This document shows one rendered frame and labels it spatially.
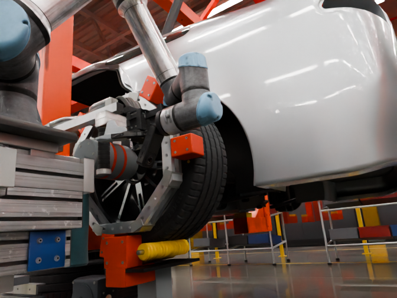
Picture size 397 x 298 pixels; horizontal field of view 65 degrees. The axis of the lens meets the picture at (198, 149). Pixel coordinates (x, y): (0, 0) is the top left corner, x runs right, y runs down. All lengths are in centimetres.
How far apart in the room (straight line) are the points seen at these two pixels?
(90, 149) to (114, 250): 37
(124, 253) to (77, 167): 44
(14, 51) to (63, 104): 106
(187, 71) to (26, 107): 39
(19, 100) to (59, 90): 98
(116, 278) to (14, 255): 49
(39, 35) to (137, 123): 31
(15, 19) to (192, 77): 39
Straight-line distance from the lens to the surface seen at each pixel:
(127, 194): 135
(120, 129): 89
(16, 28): 74
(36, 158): 81
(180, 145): 106
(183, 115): 77
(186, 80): 80
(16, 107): 82
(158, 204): 111
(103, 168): 97
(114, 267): 123
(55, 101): 176
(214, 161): 121
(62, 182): 83
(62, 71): 186
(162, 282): 135
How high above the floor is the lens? 56
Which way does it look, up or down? 15 degrees up
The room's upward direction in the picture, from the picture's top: 5 degrees counter-clockwise
